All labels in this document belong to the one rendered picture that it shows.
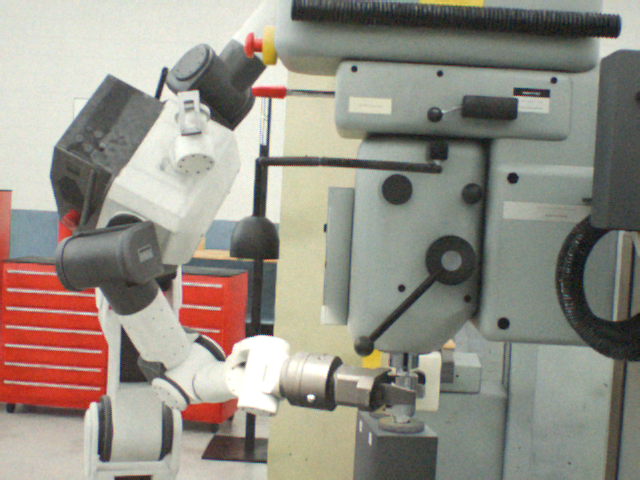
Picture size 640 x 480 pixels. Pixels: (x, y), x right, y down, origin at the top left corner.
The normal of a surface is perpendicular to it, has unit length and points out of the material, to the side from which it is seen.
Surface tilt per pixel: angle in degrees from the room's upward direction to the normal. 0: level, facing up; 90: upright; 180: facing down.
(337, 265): 90
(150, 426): 81
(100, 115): 58
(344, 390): 90
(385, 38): 90
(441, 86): 90
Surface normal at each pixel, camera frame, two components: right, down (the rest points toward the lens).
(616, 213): -0.04, 0.05
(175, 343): 0.75, 0.18
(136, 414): 0.33, -0.10
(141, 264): 0.93, -0.13
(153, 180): 0.31, -0.48
